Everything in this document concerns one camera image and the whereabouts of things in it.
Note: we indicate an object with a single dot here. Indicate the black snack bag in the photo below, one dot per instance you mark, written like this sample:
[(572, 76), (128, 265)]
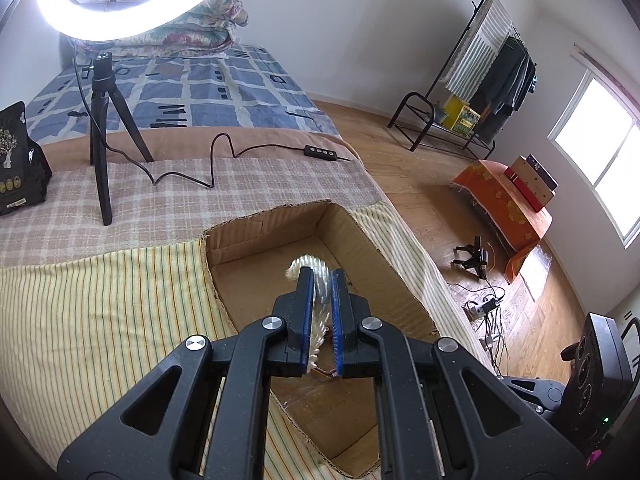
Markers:
[(25, 171)]

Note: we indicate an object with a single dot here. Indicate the white framed window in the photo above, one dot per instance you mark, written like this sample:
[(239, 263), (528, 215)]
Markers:
[(598, 134)]

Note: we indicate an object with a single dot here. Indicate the checked beige blanket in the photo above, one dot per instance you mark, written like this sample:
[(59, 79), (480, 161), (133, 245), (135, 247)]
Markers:
[(200, 177)]

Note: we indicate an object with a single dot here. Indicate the cardboard box on table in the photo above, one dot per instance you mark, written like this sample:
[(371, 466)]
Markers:
[(533, 181)]

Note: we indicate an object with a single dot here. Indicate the orange covered low table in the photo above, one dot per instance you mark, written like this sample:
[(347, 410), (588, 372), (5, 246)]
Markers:
[(520, 228)]

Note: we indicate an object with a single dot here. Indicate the black inline remote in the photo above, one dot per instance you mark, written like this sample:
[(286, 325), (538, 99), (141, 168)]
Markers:
[(320, 153)]

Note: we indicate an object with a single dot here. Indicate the yellow crate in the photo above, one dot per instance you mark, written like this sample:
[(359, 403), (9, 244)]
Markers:
[(460, 119)]

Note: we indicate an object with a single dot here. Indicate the dark hanging clothes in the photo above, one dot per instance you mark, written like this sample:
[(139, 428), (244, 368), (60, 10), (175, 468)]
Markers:
[(511, 77)]

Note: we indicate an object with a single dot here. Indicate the white power strip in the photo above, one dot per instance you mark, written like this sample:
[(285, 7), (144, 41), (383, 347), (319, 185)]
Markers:
[(476, 311)]

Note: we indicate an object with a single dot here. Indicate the folded floral quilt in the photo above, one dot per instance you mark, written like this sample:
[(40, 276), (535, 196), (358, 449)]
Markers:
[(207, 29)]

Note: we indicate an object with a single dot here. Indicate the blue patterned bed sheet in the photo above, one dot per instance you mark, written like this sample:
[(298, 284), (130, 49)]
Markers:
[(243, 87)]

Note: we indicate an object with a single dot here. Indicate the striped hanging cloth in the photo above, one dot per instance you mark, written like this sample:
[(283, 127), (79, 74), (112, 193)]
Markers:
[(480, 47)]

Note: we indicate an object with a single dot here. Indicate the black clothes rack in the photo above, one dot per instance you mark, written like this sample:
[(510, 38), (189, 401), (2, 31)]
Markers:
[(419, 116)]

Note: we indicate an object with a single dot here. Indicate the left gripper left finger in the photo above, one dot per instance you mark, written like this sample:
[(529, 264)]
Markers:
[(202, 412)]

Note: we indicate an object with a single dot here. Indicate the small black floor tripod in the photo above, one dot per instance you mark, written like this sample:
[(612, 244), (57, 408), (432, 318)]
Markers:
[(473, 257)]

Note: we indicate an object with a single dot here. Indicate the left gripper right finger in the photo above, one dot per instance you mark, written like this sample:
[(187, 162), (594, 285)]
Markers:
[(441, 413)]

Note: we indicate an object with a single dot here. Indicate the brown cardboard box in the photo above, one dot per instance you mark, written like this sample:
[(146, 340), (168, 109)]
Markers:
[(318, 427)]

